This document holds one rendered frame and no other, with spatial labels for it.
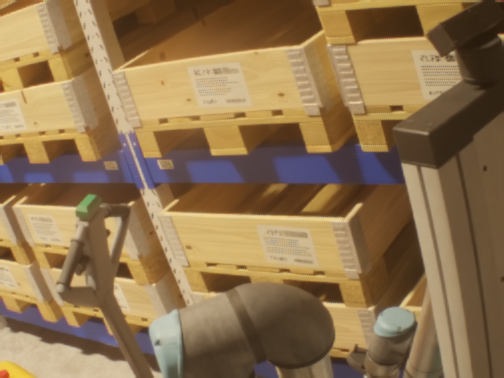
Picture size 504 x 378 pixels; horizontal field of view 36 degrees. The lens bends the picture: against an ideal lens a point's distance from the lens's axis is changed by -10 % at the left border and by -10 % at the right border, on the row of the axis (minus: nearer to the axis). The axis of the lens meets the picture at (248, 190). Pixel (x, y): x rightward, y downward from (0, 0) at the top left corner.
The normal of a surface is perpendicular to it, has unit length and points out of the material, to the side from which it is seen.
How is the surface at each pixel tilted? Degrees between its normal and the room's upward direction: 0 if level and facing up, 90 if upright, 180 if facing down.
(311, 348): 104
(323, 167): 90
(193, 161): 90
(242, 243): 90
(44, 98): 90
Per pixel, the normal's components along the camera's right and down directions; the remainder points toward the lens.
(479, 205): 0.60, 0.14
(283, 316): 0.44, -0.28
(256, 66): -0.54, 0.49
